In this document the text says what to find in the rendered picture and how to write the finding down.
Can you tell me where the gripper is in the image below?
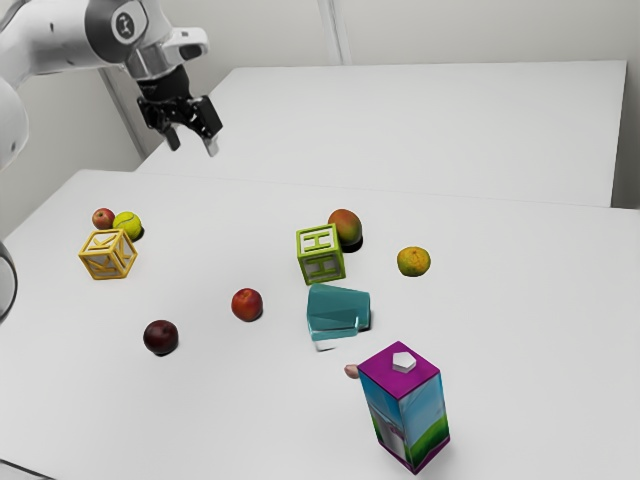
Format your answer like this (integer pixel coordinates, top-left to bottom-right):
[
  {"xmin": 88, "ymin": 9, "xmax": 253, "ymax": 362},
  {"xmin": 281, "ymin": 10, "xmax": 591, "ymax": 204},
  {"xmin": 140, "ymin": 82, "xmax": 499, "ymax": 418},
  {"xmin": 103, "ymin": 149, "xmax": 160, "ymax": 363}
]
[{"xmin": 134, "ymin": 66, "xmax": 224, "ymax": 159}]

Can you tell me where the teal faceted mug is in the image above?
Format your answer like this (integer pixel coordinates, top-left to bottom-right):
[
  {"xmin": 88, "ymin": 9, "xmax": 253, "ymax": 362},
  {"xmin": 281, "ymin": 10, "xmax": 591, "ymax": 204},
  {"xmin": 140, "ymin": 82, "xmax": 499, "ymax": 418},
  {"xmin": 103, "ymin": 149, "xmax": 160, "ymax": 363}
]
[{"xmin": 305, "ymin": 283, "xmax": 373, "ymax": 352}]

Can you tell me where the yellow tennis ball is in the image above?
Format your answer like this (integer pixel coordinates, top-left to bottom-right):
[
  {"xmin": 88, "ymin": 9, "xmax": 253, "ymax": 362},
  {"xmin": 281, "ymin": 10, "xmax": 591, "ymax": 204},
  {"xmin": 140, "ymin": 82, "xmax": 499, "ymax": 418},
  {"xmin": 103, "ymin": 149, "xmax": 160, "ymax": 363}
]
[{"xmin": 112, "ymin": 211, "xmax": 143, "ymax": 242}]

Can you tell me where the small red apple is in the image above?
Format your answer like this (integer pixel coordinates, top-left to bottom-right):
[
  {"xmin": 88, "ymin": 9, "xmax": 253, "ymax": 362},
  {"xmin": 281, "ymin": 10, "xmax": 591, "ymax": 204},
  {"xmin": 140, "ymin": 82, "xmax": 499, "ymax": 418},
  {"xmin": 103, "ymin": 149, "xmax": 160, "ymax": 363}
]
[{"xmin": 91, "ymin": 207, "xmax": 117, "ymax": 232}]

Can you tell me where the yellow letter block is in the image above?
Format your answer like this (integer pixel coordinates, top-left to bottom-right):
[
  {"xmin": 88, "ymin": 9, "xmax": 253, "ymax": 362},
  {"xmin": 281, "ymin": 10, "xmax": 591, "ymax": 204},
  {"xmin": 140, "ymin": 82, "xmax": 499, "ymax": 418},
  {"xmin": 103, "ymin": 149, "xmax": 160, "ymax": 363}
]
[{"xmin": 77, "ymin": 228, "xmax": 139, "ymax": 281}]

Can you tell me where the green letter block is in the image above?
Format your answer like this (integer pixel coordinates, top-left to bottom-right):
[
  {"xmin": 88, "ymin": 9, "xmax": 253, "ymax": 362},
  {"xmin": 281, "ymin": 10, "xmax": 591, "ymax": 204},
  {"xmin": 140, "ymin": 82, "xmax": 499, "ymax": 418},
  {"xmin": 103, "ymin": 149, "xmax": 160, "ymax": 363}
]
[{"xmin": 294, "ymin": 223, "xmax": 347, "ymax": 287}]

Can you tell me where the red peach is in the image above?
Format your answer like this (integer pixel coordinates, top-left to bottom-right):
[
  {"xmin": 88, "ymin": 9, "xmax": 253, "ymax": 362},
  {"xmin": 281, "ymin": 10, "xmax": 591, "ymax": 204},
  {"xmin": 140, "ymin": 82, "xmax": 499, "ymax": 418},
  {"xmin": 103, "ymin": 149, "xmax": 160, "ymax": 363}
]
[{"xmin": 230, "ymin": 287, "xmax": 264, "ymax": 323}]

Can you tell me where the red green mango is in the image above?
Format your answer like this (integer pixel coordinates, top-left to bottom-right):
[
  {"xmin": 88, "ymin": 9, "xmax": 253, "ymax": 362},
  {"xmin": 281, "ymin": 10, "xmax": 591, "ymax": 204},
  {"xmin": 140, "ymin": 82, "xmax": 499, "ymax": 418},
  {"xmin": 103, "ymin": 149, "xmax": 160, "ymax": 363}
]
[{"xmin": 327, "ymin": 208, "xmax": 363, "ymax": 246}]

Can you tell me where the dark red plum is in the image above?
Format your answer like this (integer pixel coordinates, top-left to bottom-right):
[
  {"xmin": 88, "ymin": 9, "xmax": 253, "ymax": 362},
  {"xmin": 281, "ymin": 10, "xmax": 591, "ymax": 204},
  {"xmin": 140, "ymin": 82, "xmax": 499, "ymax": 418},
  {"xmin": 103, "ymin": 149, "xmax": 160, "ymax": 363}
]
[{"xmin": 142, "ymin": 319, "xmax": 180, "ymax": 356}]

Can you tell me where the green orange citrus fruit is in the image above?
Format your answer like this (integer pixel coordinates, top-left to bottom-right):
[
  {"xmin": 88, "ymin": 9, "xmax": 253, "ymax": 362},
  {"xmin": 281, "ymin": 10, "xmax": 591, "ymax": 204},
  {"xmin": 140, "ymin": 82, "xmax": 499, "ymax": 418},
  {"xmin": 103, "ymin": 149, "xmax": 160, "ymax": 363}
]
[{"xmin": 396, "ymin": 245, "xmax": 432, "ymax": 278}]

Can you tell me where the purple top milk carton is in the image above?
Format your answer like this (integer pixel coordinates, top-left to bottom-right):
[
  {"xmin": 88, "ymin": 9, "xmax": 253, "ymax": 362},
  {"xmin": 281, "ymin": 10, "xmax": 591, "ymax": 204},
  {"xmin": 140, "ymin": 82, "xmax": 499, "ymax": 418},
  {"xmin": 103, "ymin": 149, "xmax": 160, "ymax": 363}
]
[{"xmin": 356, "ymin": 340, "xmax": 451, "ymax": 474}]

